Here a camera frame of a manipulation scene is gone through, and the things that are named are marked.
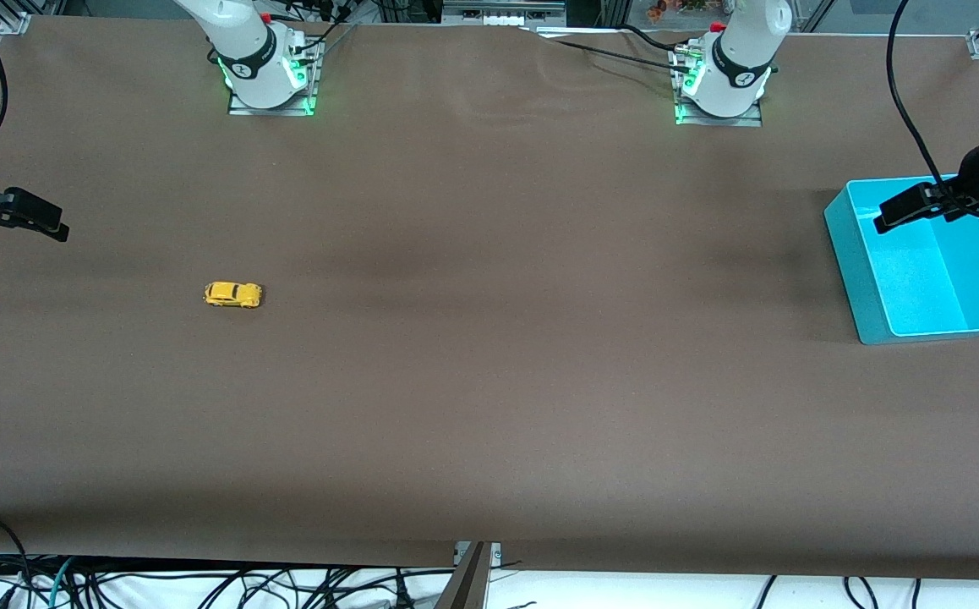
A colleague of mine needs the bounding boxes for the yellow beetle toy car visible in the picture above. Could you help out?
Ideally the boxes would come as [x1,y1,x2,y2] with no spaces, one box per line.
[204,282,264,309]

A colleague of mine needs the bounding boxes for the turquoise plastic bin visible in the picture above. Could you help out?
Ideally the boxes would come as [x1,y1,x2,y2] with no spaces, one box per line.
[823,173,979,346]

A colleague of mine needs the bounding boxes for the orange background clutter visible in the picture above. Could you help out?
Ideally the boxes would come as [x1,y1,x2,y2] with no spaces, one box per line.
[645,0,729,23]

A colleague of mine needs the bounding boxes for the brown table cover mat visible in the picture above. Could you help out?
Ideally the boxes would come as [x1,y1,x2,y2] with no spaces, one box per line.
[0,15,979,581]

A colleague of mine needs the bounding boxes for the grey power strip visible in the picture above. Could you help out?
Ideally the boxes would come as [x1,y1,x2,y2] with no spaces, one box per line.
[442,0,568,27]

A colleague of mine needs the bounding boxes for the aluminium table leg profile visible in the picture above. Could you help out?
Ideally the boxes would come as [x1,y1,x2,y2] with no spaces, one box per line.
[434,541,492,609]

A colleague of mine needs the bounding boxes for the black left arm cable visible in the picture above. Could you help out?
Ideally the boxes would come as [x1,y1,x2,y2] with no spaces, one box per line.
[886,0,979,223]

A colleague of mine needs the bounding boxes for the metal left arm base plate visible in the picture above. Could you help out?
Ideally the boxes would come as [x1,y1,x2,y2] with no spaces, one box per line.
[673,51,763,129]

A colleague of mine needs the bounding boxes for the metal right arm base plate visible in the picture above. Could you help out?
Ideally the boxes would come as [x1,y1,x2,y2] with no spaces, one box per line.
[227,51,318,118]

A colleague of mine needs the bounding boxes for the short black base cable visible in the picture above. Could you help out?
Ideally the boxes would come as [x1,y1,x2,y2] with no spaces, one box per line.
[621,24,689,53]

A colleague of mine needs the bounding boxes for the long black base cable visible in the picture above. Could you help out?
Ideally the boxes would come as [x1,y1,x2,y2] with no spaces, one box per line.
[523,27,697,75]

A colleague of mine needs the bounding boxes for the black right base cable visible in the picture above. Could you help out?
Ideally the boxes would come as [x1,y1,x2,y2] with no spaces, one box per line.
[270,0,364,56]

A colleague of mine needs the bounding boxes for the teal floor cable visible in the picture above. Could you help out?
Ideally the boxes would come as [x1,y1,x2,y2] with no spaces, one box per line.
[48,557,78,609]

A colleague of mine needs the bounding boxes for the small metal table bracket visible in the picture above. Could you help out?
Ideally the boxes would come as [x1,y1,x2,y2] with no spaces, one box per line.
[453,541,504,567]

